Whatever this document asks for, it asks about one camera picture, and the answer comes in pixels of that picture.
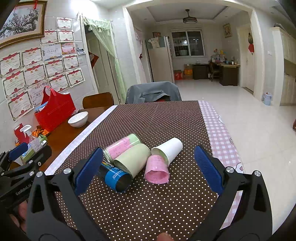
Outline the white paper cup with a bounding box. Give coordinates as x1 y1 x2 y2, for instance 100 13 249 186
151 138 183 166

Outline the pink and green cup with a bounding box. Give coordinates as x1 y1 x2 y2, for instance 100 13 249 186
103 133 141 165

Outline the light green paper cup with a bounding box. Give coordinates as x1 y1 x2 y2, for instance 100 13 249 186
114 143 151 178

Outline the pink paper cup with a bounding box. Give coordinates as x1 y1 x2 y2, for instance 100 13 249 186
144 155 170 184

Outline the person's left hand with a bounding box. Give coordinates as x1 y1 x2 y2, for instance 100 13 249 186
10 200 28 233

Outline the person's right hand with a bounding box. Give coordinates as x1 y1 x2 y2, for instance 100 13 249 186
157 232 174 241

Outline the green tissue box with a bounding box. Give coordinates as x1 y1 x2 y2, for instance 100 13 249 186
21 135 47 165

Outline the red card box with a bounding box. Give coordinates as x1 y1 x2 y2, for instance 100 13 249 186
14 123 30 144

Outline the clear spray bottle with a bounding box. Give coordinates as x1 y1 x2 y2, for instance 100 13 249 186
21 125 42 153

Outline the red felt bag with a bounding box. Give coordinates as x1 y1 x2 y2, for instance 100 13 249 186
35 86 76 132

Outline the white ceramic bowl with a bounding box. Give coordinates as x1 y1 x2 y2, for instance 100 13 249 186
68 111 88 128

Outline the blue and black can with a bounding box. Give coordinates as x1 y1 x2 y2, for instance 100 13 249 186
98 161 132 193

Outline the pink checkered tablecloth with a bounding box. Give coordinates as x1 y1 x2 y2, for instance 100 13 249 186
198 100 245 230

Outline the brown polka dot tablecloth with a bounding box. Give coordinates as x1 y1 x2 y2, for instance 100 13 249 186
57 101 217 240

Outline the brown wooden chair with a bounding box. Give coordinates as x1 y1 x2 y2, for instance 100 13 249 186
82 92 114 109

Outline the light blue bucket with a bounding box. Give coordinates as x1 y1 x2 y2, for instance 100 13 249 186
263 92 273 106

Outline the framed blossom picture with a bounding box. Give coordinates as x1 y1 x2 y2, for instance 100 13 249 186
1 1 48 48

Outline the green door curtain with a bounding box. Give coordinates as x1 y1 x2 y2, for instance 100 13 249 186
82 16 126 103

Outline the dark wooden desk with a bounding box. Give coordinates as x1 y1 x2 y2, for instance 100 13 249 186
193 61 240 86

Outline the grey covered chair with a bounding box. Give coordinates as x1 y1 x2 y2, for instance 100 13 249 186
125 81 182 104

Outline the white refrigerator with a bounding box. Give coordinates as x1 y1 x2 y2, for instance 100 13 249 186
146 36 175 83

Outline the window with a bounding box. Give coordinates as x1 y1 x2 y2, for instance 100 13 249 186
171 30 205 57

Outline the ceiling fan lamp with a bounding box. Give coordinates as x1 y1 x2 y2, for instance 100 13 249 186
183 9 198 24

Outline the white wall cabinet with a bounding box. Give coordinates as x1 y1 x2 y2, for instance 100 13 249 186
271 27 295 106

